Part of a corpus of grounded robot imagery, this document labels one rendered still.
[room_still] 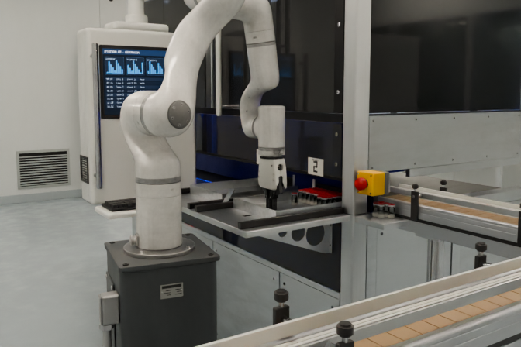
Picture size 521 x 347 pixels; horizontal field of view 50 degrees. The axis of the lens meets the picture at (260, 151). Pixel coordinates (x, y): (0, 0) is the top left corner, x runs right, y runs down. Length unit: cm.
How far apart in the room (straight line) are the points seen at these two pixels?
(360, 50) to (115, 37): 111
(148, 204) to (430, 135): 107
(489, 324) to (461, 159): 132
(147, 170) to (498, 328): 89
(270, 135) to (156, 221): 47
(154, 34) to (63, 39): 462
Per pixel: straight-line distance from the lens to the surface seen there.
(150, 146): 149
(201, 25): 151
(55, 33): 709
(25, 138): 700
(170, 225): 147
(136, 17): 256
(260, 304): 239
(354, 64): 179
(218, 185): 228
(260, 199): 199
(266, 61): 167
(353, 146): 180
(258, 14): 166
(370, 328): 79
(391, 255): 200
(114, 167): 247
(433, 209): 174
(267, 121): 170
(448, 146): 214
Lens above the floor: 128
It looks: 6 degrees down
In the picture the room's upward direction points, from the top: straight up
